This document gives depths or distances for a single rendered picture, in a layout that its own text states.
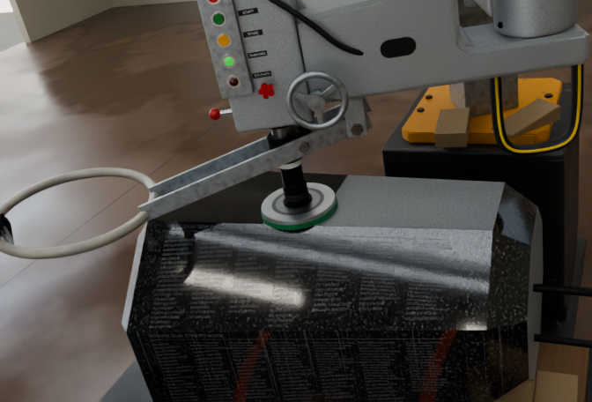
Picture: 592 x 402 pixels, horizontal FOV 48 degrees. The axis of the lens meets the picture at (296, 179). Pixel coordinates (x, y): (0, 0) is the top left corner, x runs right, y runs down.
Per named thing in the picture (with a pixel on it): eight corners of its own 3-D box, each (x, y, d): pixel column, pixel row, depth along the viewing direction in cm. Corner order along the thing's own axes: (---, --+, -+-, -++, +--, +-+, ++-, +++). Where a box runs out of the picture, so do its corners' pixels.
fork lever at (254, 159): (370, 104, 184) (363, 88, 182) (373, 133, 167) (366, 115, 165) (160, 194, 201) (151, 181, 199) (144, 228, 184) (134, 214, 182)
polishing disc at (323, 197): (314, 178, 201) (313, 174, 201) (349, 204, 183) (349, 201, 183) (250, 204, 194) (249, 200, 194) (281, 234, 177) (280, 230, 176)
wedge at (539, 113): (539, 111, 226) (538, 97, 223) (560, 119, 217) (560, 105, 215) (491, 130, 220) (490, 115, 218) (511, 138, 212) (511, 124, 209)
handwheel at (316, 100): (352, 111, 167) (343, 54, 160) (352, 127, 158) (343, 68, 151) (293, 120, 169) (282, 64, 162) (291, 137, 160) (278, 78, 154)
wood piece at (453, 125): (441, 122, 232) (439, 109, 230) (470, 121, 229) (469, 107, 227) (435, 148, 216) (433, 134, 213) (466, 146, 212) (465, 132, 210)
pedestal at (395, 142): (435, 228, 315) (419, 82, 282) (586, 240, 286) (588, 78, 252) (394, 318, 264) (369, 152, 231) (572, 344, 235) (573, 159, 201)
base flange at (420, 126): (434, 89, 271) (432, 78, 269) (563, 87, 249) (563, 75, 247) (399, 143, 234) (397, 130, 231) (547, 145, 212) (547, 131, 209)
